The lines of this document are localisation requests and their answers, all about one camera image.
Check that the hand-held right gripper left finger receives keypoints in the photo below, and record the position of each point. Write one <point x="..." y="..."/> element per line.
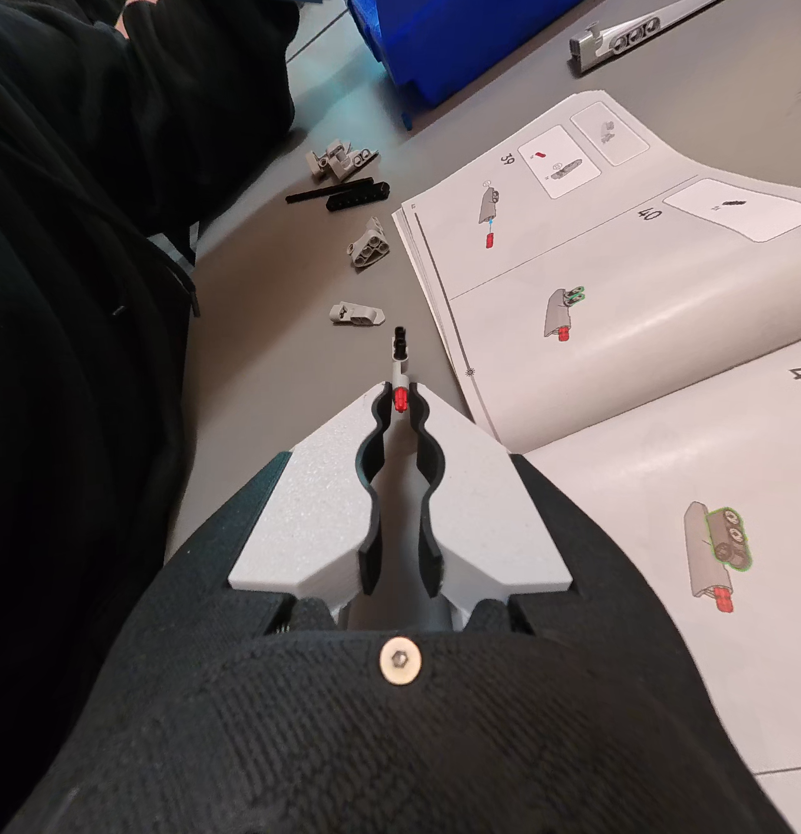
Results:
<point x="296" y="521"/>

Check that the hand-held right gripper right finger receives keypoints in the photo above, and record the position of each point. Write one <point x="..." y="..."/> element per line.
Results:
<point x="498" y="521"/>

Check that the grey brick with red axle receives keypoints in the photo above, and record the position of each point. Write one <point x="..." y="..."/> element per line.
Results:
<point x="400" y="371"/>

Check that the person's left forearm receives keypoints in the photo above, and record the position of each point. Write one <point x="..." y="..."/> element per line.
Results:
<point x="211" y="98"/>

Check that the grey desk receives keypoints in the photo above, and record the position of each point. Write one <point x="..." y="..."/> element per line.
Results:
<point x="277" y="326"/>

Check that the small grey brick connector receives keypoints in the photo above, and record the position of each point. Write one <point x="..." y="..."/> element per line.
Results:
<point x="355" y="314"/>

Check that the white instruction booklet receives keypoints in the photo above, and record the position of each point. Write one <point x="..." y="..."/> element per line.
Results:
<point x="635" y="326"/>

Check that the person's black clothed body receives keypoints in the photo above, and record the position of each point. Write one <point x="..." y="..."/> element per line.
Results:
<point x="61" y="391"/>

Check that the grey bent brick connector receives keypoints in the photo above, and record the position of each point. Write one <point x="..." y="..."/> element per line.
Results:
<point x="368" y="246"/>

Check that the thin black brick axle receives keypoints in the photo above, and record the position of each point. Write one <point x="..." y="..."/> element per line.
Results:
<point x="309" y="193"/>

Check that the black brick beam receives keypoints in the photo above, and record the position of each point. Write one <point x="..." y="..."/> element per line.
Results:
<point x="361" y="195"/>

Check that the grey angled brick connector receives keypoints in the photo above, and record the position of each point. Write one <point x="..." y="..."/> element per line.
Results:
<point x="361" y="159"/>
<point x="322" y="159"/>

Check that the blue storage bin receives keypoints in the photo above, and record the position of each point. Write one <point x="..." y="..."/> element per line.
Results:
<point x="452" y="39"/>

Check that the grey panel brick with holes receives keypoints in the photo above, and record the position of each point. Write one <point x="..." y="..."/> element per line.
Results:
<point x="625" y="40"/>

